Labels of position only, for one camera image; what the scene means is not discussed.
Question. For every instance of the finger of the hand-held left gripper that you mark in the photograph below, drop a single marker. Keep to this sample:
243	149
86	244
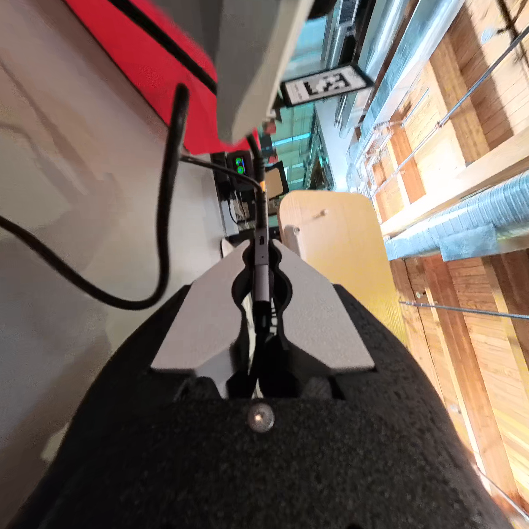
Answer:
256	62

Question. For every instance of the foil insulated duct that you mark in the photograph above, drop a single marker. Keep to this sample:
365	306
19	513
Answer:
475	219

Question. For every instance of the red plastic bin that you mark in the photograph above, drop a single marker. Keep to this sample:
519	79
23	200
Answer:
144	62

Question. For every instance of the grey desk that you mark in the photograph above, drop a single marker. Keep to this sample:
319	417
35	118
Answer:
62	124

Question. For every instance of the framed marker poster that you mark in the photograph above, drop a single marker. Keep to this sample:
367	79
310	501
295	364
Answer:
326	84

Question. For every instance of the wooden board stand white base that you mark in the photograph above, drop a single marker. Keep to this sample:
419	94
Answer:
343	256

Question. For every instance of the black action camera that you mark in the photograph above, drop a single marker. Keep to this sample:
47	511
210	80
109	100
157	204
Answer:
239	165

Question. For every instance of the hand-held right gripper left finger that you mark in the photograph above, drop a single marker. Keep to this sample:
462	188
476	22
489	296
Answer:
198	322

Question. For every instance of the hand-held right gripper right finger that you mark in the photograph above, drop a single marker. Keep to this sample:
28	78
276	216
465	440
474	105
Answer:
326	322

